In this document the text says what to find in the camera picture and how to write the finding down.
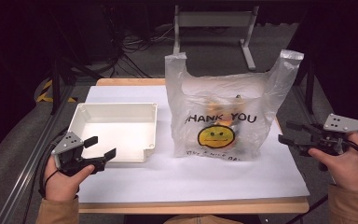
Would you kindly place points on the aluminium rail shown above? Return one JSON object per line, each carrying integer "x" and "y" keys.
{"x": 24, "y": 174}

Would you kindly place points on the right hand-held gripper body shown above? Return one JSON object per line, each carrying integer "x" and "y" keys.
{"x": 332, "y": 138}

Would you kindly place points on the person's right hand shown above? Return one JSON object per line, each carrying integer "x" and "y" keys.
{"x": 343, "y": 168}

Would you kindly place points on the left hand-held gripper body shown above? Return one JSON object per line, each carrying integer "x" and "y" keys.
{"x": 66, "y": 143}

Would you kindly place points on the black and yellow snack packet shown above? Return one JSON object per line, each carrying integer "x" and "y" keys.
{"x": 217, "y": 109}

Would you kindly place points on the white plastic box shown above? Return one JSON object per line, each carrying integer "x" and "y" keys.
{"x": 118, "y": 130}

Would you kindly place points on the person's left hand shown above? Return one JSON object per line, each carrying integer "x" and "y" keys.
{"x": 60, "y": 185}

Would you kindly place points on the black stand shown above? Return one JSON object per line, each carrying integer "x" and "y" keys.
{"x": 56, "y": 81}
{"x": 309, "y": 90}

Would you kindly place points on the grey metal stand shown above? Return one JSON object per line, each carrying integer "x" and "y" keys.
{"x": 214, "y": 19}

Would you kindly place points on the yellow and black hazard tape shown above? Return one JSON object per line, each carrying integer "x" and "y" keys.
{"x": 45, "y": 93}

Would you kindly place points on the translucent plastic bag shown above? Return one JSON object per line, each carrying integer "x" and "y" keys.
{"x": 254, "y": 93}

